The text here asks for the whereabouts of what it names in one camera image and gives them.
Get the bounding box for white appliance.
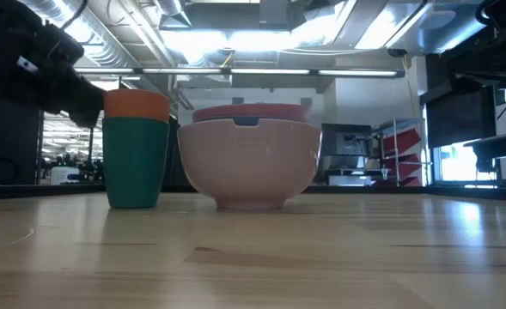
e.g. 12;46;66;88
49;166;82;185

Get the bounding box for black aluminium table frame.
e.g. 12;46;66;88
0;183;506;202

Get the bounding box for black desk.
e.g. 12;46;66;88
462;128;506;173

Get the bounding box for green plastic cup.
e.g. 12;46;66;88
101;117;171;210

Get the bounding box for dark partition panel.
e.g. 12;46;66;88
0;94;43;185

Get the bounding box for black and silver machine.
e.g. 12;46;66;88
320;123;374;186

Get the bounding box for orange plastic cup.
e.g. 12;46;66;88
103;88;172;124

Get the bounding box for red bin shelf rack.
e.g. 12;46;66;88
372;118;433;188

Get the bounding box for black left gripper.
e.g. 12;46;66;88
0;16;107;130

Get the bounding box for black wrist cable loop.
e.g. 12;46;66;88
58;0;88;33

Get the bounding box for black monitor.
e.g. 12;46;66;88
424;83;497;149

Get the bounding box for pink plate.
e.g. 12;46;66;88
192;103;310;124

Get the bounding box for dark teal bowl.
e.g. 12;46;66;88
233;115;262;127

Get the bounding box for long LED light bar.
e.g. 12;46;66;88
74;66;406;80

